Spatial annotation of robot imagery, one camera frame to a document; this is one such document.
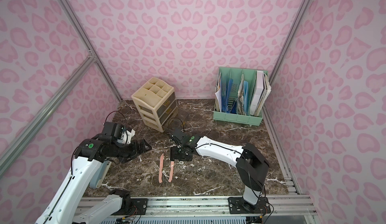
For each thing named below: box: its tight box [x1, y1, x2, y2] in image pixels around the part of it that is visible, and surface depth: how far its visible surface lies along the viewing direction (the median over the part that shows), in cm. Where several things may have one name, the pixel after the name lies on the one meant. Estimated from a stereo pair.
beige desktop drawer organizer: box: [131, 76, 178, 133], surface depth 92 cm
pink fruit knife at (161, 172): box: [158, 153, 164, 184], surface depth 86 cm
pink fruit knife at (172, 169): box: [168, 160, 175, 183], surface depth 87 cm
